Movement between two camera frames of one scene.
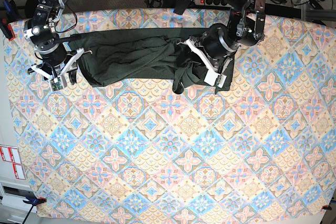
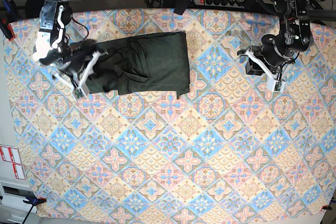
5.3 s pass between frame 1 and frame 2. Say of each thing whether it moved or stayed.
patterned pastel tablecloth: stayed
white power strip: stayed
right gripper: moved
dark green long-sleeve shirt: moved
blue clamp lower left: stayed
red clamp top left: stayed
